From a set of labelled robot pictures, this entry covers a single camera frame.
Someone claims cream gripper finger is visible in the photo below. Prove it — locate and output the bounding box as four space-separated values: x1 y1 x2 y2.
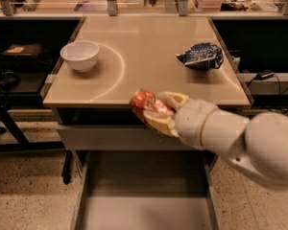
143 110 179 138
156 92 190 111

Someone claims black bag on shelf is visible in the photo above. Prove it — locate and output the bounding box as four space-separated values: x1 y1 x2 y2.
0 43 45 72

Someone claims red coke can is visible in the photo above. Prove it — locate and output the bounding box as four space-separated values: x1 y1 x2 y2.
130 89 175 127

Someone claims open middle drawer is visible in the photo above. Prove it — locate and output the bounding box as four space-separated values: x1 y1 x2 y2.
69 151 222 230

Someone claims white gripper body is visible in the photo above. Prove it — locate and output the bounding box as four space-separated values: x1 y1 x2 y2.
175 100 218 150

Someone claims white bowl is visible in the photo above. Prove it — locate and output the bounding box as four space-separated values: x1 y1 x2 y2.
60 40 100 72

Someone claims black power adapter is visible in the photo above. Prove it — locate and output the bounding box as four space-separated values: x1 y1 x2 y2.
255 70 275 81

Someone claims closed top drawer front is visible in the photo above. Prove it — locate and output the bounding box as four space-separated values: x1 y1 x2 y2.
58 125 192 150

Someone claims grey drawer cabinet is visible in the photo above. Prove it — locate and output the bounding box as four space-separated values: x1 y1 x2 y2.
41 14 253 230

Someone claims blue chip bag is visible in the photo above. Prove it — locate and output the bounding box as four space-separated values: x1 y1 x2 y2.
177 42 224 71

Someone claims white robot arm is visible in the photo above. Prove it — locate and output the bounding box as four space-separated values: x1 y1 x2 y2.
143 92 288 190

